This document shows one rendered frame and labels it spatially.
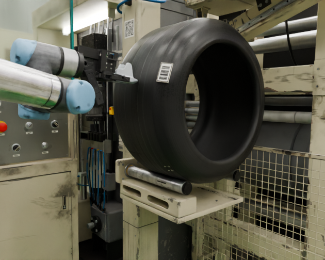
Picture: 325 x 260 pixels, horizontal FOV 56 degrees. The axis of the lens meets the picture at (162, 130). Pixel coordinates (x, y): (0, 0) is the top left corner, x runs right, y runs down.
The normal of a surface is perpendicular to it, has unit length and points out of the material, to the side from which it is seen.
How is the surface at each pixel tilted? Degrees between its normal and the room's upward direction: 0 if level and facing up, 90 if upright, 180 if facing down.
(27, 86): 103
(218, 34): 80
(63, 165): 90
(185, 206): 90
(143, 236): 90
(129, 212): 90
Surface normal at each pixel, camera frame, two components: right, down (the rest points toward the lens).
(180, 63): 0.51, 0.00
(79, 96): 0.84, 0.07
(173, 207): -0.76, 0.05
